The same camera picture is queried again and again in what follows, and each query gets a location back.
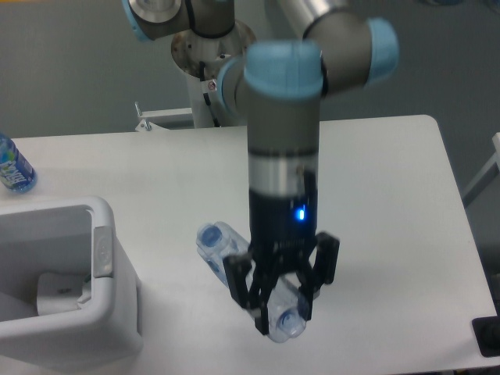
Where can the blue labelled water bottle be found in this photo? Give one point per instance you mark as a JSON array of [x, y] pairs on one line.
[[17, 174]]

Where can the white plastic trash can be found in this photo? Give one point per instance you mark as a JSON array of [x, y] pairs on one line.
[[47, 249]]

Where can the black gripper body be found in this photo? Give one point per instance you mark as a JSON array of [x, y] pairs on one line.
[[281, 225]]

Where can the black object at table edge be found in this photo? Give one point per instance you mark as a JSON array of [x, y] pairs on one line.
[[486, 330]]

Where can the white paper trash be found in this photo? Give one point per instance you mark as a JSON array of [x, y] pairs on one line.
[[85, 296]]

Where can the clear plastic water bottle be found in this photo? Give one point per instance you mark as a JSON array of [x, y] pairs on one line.
[[216, 241]]

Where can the white frame strut right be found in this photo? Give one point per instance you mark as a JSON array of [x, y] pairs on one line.
[[486, 174]]

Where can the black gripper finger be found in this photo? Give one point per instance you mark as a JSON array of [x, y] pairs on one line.
[[314, 265], [251, 278]]

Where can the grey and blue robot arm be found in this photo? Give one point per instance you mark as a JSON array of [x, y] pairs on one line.
[[275, 89]]

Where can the white metal frame bracket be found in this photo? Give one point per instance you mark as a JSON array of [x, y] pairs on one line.
[[164, 119]]

